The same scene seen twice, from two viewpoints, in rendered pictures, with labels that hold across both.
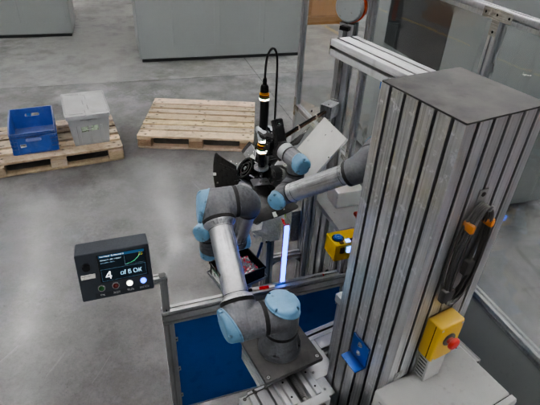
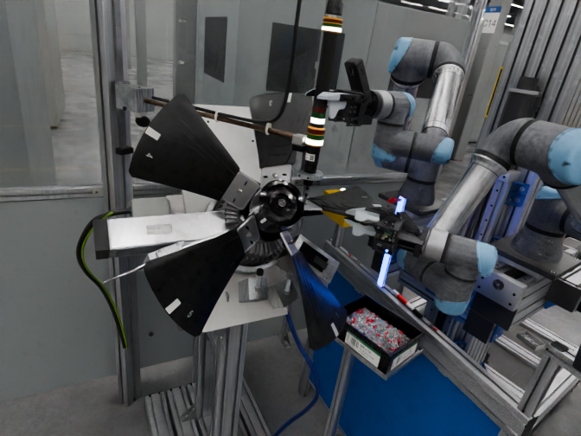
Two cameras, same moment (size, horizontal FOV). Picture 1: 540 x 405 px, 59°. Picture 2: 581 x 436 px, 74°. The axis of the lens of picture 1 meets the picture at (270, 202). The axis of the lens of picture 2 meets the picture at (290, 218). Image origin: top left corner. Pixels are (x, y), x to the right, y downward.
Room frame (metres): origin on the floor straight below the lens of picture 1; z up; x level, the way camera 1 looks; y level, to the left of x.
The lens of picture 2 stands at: (2.09, 1.00, 1.57)
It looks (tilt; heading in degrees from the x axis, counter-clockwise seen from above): 24 degrees down; 261
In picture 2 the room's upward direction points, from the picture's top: 8 degrees clockwise
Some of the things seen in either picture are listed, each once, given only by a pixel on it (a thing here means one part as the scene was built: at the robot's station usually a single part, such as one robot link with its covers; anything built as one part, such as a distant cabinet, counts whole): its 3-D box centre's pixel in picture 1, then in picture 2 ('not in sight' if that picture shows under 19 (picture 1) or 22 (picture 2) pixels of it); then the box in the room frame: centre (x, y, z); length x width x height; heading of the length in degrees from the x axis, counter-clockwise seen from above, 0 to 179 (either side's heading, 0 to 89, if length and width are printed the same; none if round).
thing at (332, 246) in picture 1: (345, 245); (343, 208); (1.68, -0.36, 1.02); 0.16 x 0.10 x 0.11; 111
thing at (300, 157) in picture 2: (263, 157); (308, 157); (1.92, 0.04, 1.32); 0.09 x 0.07 x 0.10; 146
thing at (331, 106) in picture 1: (329, 108); (133, 97); (2.43, -0.30, 1.36); 0.10 x 0.07 x 0.09; 146
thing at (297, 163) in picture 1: (296, 161); (393, 106); (1.67, -0.10, 1.45); 0.11 x 0.08 x 0.09; 31
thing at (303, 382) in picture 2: not in sight; (314, 331); (1.69, -0.39, 0.39); 0.04 x 0.04 x 0.78; 21
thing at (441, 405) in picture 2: (259, 347); (375, 394); (1.54, 0.01, 0.45); 0.82 x 0.02 x 0.66; 111
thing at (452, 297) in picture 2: (211, 246); (449, 286); (1.55, 0.24, 1.08); 0.11 x 0.08 x 0.11; 110
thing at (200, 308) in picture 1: (261, 294); (399, 312); (1.54, 0.01, 0.82); 0.90 x 0.04 x 0.08; 111
